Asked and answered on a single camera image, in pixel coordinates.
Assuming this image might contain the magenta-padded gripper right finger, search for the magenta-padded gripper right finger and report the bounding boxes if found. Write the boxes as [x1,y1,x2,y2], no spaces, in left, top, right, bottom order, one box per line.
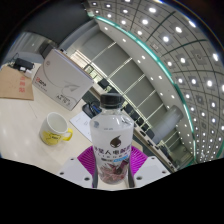
[128,145,171,189]

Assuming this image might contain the clear bottle with white label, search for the clear bottle with white label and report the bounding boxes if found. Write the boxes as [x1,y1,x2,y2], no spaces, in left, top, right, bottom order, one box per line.
[89,92,135,186]

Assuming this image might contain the white paper ream box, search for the white paper ream box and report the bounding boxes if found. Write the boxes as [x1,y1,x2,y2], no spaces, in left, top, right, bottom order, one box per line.
[31,48,95,111]

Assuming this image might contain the white and yellow mug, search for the white and yellow mug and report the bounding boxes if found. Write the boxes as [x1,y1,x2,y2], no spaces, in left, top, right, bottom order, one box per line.
[38,111,74,147]

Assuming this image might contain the brown paper envelope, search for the brown paper envelope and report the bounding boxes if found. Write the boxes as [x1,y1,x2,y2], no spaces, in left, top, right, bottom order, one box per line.
[0,65,35,101]

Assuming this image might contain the round ceiling lights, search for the round ceiling lights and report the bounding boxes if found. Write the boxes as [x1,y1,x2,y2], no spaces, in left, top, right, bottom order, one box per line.
[83,0,224,161]

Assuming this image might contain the black power adapter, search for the black power adapter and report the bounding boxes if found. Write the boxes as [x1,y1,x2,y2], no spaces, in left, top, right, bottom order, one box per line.
[11,57,35,75]

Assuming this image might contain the row of black office chairs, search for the row of black office chairs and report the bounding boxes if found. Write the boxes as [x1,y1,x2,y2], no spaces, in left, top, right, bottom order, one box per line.
[96,78,174,158]

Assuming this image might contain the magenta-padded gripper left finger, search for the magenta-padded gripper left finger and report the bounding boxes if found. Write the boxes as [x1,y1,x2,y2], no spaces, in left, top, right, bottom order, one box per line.
[55,145,98,189]

